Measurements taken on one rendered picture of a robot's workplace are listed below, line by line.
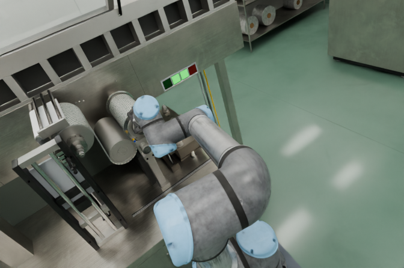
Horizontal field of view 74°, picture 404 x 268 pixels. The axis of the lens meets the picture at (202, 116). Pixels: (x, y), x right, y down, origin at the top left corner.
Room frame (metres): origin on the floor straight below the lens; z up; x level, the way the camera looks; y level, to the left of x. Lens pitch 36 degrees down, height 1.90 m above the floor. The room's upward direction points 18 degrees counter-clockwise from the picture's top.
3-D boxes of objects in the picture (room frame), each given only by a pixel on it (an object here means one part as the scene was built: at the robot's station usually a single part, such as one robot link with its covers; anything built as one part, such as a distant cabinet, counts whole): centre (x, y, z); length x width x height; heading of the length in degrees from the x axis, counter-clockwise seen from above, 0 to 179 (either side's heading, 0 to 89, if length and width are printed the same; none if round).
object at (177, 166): (1.12, 0.27, 0.92); 0.28 x 0.04 x 0.04; 24
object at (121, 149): (1.04, 0.43, 1.17); 0.26 x 0.12 x 0.12; 24
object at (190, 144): (1.20, 0.17, 1.00); 0.40 x 0.16 x 0.06; 24
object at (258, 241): (0.41, -0.04, 1.07); 0.13 x 0.12 x 0.14; 103
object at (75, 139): (0.85, 0.49, 1.33); 0.06 x 0.06 x 0.06; 24
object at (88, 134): (0.99, 0.55, 1.33); 0.25 x 0.14 x 0.14; 24
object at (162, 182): (0.93, 0.29, 1.05); 0.06 x 0.05 x 0.31; 24
